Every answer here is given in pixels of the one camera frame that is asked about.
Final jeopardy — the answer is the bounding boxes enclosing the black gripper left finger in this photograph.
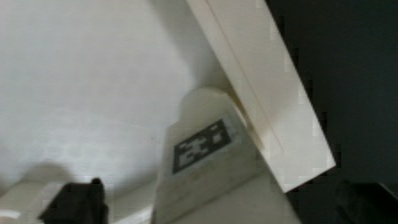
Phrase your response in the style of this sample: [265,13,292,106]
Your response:
[40,178,109,224]

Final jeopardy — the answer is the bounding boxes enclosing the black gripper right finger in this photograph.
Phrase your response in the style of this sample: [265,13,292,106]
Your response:
[335,181,398,224]

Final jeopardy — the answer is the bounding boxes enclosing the white leg with tag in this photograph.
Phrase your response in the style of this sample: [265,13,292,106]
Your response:
[152,88,303,224]

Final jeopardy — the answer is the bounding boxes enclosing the white square tabletop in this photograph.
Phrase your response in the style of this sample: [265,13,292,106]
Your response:
[0,0,335,224]

